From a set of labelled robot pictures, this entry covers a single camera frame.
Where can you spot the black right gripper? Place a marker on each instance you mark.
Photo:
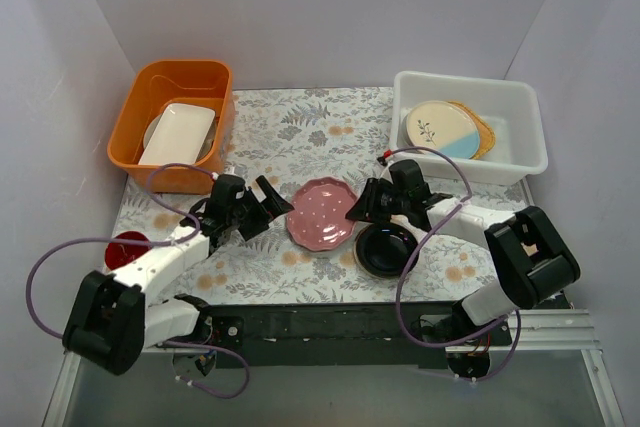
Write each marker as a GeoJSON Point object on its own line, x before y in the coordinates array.
{"type": "Point", "coordinates": [379, 200]}

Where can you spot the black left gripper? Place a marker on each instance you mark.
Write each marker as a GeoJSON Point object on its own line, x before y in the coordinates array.
{"type": "Point", "coordinates": [255, 210]}

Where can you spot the dark pink scalloped plate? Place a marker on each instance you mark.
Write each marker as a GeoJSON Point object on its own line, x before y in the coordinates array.
{"type": "Point", "coordinates": [318, 221]}

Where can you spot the cream and blue plate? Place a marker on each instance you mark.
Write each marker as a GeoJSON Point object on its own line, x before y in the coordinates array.
{"type": "Point", "coordinates": [441, 126]}

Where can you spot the yellow woven bamboo tray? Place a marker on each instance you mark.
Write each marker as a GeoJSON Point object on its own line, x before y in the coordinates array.
{"type": "Point", "coordinates": [487, 137]}

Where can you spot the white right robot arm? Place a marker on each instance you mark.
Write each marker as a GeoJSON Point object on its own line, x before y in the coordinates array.
{"type": "Point", "coordinates": [530, 259]}

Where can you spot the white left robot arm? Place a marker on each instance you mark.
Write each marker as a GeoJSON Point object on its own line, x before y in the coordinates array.
{"type": "Point", "coordinates": [116, 316]}

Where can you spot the round plate in orange bin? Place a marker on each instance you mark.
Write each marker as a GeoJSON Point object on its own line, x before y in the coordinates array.
{"type": "Point", "coordinates": [205, 148]}

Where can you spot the orange plastic bin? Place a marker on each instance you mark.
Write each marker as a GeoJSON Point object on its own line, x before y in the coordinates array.
{"type": "Point", "coordinates": [205, 83]}

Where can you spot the white plastic bin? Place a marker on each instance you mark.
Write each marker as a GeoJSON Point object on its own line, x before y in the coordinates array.
{"type": "Point", "coordinates": [510, 108]}

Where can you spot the black gold-rimmed bowl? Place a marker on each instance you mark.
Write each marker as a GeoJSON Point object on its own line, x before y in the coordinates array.
{"type": "Point", "coordinates": [383, 250]}

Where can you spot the floral table mat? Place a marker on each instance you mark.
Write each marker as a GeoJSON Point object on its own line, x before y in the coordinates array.
{"type": "Point", "coordinates": [318, 147]}

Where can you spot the white rectangular dish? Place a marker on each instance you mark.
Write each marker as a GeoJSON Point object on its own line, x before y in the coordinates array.
{"type": "Point", "coordinates": [178, 136]}

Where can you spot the red lacquer cup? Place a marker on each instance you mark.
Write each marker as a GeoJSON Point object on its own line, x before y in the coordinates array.
{"type": "Point", "coordinates": [117, 254]}

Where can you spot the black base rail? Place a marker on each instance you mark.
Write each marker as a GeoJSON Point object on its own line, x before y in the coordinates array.
{"type": "Point", "coordinates": [306, 335]}

